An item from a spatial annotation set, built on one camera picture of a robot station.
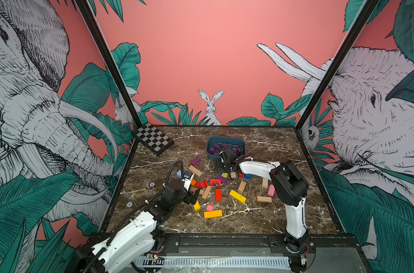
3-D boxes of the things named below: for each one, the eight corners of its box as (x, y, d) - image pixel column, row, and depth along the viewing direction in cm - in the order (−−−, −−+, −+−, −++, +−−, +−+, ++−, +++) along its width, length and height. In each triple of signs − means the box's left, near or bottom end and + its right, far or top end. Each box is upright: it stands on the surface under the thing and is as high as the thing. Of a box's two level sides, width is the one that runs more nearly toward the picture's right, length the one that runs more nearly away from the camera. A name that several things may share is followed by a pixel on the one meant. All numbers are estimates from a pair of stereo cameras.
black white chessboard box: (133, 134, 117) (132, 132, 115) (148, 124, 123) (147, 122, 121) (159, 155, 106) (158, 153, 104) (174, 143, 112) (173, 141, 110)
